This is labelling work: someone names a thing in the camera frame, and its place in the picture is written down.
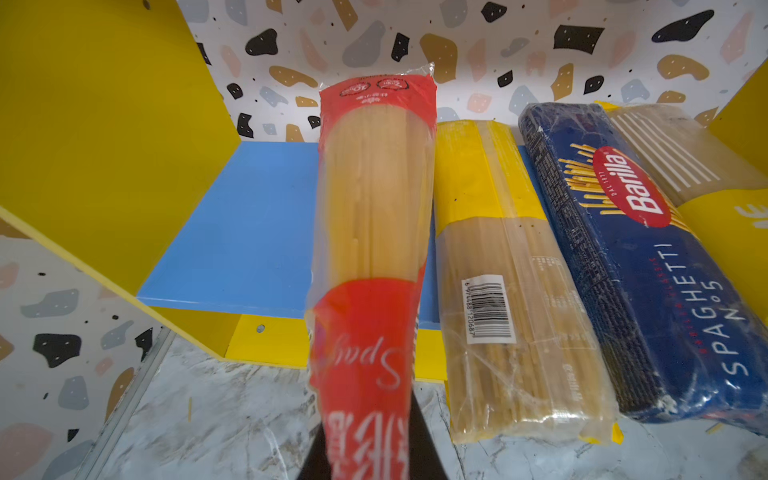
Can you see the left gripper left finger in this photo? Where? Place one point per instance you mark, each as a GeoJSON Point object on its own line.
{"type": "Point", "coordinates": [316, 465]}

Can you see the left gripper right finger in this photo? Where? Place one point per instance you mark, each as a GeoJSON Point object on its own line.
{"type": "Point", "coordinates": [424, 461]}

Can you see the blue Barilla spaghetti bag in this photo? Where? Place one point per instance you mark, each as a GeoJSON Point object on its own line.
{"type": "Point", "coordinates": [677, 338]}

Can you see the red bag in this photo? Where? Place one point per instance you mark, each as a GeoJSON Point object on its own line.
{"type": "Point", "coordinates": [371, 235]}

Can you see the yellow spaghetti bag with text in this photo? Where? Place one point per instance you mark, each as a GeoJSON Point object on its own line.
{"type": "Point", "coordinates": [720, 195]}

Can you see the yellow shelf unit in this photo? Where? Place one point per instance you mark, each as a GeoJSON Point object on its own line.
{"type": "Point", "coordinates": [117, 117]}

